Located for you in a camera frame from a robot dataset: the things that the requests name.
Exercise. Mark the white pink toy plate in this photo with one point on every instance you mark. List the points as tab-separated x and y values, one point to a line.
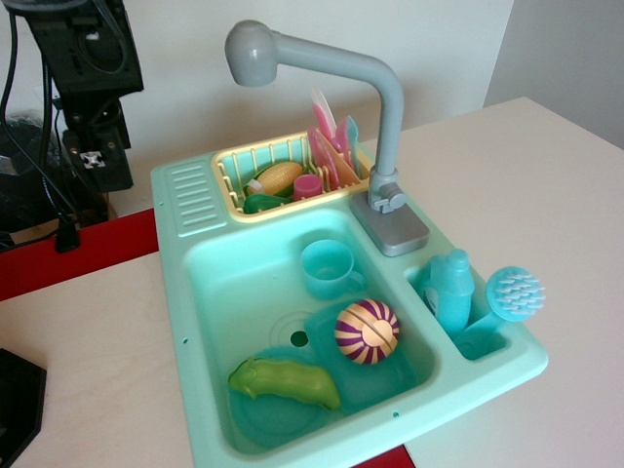
323	114

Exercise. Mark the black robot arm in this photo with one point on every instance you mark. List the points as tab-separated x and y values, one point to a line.
90	49

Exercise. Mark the green toy vegetable in rack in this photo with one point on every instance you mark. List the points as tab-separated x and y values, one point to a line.
258	202

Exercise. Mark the black object at left edge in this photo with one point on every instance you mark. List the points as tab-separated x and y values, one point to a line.
23	386

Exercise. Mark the yellow dish rack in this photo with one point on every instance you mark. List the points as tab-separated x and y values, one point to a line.
234	167

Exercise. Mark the grey toy faucet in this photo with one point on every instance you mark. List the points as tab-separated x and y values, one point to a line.
254	52

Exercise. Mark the green toy pepper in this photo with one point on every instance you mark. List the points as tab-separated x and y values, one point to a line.
311	385

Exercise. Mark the toy corn cob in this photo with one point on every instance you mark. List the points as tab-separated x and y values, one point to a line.
277	180

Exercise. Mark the teal toy scrub brush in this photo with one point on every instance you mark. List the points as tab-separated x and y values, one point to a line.
513	295

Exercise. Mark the teal toy cup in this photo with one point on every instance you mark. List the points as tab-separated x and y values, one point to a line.
329	270

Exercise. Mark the teal toy plate in rack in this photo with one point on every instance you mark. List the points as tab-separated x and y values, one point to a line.
346	135

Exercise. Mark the mint green toy sink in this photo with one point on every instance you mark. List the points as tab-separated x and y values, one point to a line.
235	289

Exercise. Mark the red table strip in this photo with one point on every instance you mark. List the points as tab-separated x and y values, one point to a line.
30	268

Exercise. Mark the pink toy cup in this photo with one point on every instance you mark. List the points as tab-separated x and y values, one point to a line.
307	186

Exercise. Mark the purple striped toy onion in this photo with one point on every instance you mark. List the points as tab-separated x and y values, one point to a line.
367	331

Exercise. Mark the teal toy soap bottle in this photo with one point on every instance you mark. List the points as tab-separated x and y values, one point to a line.
447	290

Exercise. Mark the teal round toy plate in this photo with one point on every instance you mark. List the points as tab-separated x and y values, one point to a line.
271	421

